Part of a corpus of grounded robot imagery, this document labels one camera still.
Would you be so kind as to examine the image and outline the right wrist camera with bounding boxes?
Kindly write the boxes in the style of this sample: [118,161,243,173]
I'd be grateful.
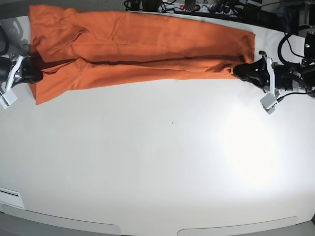
[0,90,17,109]

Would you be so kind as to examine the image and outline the white power strip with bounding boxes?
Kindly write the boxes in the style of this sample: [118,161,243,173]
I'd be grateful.
[157,0,237,15]

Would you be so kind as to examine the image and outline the white label on table edge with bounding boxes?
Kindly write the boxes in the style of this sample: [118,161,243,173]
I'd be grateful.
[0,187,25,210]

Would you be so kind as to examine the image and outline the orange T-shirt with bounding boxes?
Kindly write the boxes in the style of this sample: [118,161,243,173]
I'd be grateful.
[28,4,255,104]

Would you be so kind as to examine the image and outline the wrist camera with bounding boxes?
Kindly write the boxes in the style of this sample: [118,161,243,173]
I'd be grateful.
[0,90,17,109]
[260,93,278,115]

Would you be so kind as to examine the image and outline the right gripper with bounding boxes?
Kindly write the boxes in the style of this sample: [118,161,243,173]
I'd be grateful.
[0,56,43,95]

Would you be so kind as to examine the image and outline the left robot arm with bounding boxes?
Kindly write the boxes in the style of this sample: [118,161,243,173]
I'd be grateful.
[233,25,315,100]

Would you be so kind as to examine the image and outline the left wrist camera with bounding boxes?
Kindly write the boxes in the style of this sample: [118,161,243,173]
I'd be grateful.
[260,93,278,115]

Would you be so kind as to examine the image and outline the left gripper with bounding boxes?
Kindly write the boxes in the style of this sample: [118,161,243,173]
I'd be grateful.
[233,51,280,97]

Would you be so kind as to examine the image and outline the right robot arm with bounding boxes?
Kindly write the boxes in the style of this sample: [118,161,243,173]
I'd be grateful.
[0,27,43,96]

